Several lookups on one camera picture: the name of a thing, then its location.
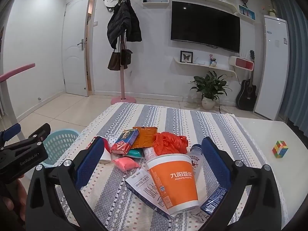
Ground dark blue small carton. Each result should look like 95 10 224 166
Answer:
200 187 228 216

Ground red blue snack box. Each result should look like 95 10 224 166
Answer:
110 129 139 155

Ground clear plastic bottle blue cap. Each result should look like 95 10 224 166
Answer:
187 144 205 182

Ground pink plastic packet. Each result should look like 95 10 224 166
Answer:
112 157 140 172

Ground orange paper cup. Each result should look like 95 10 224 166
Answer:
146 153 199 215

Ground teal plastic packet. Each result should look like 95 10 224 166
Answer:
125 149 143 159

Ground orange plastic bag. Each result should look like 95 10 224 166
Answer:
153 132 188 155

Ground pink white tube bottle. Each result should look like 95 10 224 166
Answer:
143 147 157 161

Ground white room door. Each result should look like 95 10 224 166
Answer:
62 0 90 96

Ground person's left hand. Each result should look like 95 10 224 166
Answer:
2 175 27 221

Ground light blue plastic basket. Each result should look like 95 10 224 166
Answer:
42 129 79 167

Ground pink rimmed white stand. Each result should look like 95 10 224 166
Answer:
1 63 35 130

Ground colourful rubik's cube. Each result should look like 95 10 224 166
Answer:
272 141 288 159

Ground pink coat rack stand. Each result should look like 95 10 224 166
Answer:
111 33 136 105

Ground brown hanging handbag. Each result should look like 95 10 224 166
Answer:
108 43 121 71

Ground orange foil wrapper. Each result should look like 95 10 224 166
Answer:
131 127 158 149

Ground black acoustic guitar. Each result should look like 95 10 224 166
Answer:
236 50 257 112

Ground black hanging handbag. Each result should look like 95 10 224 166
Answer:
120 38 133 69

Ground white refrigerator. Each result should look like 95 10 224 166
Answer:
254 15 290 121

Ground green potted plant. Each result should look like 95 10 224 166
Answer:
191 71 232 110

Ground small colourful figurine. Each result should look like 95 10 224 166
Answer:
209 54 217 67

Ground framed butterfly picture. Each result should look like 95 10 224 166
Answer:
180 51 193 63

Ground blue grey curtain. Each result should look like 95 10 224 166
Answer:
272 0 307 136

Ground red white wall box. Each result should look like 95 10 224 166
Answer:
229 56 254 71

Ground lower white wall shelf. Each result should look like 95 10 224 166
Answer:
173 57 238 77

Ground black wall television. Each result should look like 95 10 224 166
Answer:
171 1 241 53

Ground blue wall box shelf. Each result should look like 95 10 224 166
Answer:
239 5 256 21

